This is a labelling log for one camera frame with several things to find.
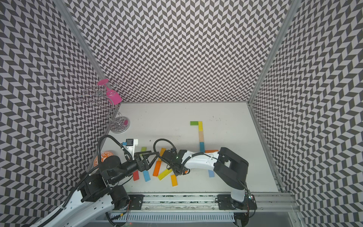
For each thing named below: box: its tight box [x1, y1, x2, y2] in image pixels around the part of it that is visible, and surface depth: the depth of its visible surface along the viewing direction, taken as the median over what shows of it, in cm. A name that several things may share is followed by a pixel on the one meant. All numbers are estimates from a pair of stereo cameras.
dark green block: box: [190, 121, 199, 126], surface depth 107 cm
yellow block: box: [198, 121, 203, 132], surface depth 106 cm
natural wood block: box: [198, 130, 204, 143], surface depth 101 cm
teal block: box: [199, 141, 206, 153], surface depth 95 cm
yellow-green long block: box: [157, 168, 173, 181], surface depth 84 cm
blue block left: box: [142, 170, 151, 183], surface depth 83 cm
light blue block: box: [207, 169, 216, 178], surface depth 84 cm
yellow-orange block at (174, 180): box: [170, 174, 179, 187], surface depth 82 cm
